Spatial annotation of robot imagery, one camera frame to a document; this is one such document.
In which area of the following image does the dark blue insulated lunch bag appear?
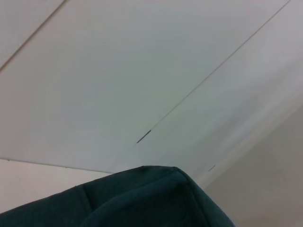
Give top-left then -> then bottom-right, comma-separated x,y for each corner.
0,165 -> 235,227

